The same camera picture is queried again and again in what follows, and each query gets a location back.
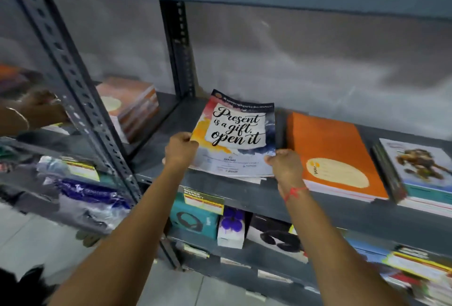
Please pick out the teal headphone box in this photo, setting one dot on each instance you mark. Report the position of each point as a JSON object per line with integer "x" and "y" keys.
{"x": 194, "y": 219}

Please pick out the person's left forearm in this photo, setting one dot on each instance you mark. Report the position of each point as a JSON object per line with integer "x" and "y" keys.
{"x": 134, "y": 231}

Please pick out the person's right thumb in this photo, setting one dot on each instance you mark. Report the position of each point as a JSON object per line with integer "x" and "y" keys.
{"x": 271, "y": 159}

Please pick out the person's right hand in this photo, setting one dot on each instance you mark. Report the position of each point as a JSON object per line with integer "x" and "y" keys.
{"x": 287, "y": 170}

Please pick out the blue plastic packet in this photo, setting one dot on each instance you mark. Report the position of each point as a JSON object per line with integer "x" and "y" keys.
{"x": 93, "y": 193}

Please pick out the orange notebook stack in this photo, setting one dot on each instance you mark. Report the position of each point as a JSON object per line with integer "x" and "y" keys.
{"x": 328, "y": 147}

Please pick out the person's right forearm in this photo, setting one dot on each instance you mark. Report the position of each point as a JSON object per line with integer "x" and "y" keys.
{"x": 328, "y": 245}

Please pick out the colourful lettered notebook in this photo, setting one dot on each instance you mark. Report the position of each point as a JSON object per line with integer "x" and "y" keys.
{"x": 236, "y": 133}

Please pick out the red thread wristband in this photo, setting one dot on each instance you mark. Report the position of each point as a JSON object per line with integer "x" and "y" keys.
{"x": 293, "y": 192}

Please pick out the cartoon cover notebook stack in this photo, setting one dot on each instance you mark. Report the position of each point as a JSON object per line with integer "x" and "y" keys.
{"x": 420, "y": 171}

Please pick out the white notebook pile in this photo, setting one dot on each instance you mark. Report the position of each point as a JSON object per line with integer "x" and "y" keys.
{"x": 261, "y": 179}

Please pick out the white shelf tag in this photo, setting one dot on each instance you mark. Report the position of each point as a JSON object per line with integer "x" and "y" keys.
{"x": 274, "y": 276}

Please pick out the yellow shelf label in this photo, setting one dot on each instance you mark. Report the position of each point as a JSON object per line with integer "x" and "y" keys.
{"x": 83, "y": 169}
{"x": 203, "y": 202}

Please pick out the clear plastic packet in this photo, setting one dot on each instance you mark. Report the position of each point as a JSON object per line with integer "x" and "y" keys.
{"x": 88, "y": 215}

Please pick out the white box black headphones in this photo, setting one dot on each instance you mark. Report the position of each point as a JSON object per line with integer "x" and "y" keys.
{"x": 275, "y": 238}

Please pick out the another person's forearm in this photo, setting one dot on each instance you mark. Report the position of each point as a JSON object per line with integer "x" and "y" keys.
{"x": 9, "y": 122}

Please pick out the thin metal bangle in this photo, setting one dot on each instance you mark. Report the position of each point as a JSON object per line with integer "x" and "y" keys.
{"x": 23, "y": 118}

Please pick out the white box purple flower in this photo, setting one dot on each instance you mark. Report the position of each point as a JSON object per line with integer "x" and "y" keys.
{"x": 231, "y": 230}

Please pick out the person's left hand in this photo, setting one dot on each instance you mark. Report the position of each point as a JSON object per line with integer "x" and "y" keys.
{"x": 179, "y": 150}

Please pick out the person's left thumb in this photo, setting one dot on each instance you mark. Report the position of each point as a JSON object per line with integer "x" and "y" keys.
{"x": 193, "y": 143}

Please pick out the grey metal shelf rack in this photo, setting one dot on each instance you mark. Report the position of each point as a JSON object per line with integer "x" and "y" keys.
{"x": 317, "y": 207}

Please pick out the peach cover notebook stack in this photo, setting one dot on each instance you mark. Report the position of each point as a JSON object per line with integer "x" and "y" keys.
{"x": 132, "y": 104}

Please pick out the pile of colourful boxes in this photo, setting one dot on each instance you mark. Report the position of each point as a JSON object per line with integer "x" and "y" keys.
{"x": 406, "y": 267}

